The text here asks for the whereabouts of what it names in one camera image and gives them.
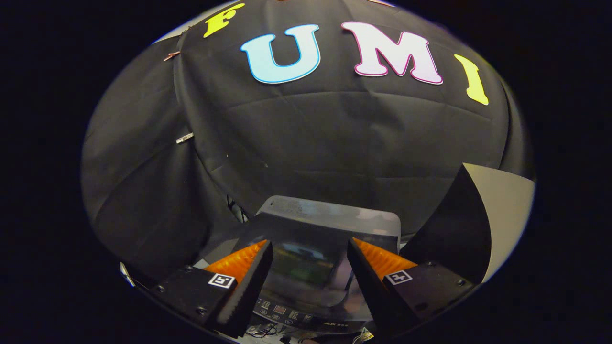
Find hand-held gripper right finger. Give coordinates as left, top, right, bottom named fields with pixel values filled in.
left=347, top=237, right=476, bottom=337

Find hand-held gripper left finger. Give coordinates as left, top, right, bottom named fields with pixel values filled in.
left=151, top=240, right=274, bottom=339

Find dark grey washing machine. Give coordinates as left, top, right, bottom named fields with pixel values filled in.
left=194, top=195, right=402, bottom=342

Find grey cabinet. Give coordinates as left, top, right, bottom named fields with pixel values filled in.
left=401, top=162, right=536, bottom=283

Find black backdrop cloth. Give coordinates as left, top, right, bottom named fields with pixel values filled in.
left=80, top=0, right=535, bottom=287

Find thin black cables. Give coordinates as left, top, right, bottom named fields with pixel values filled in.
left=246, top=324, right=288, bottom=340

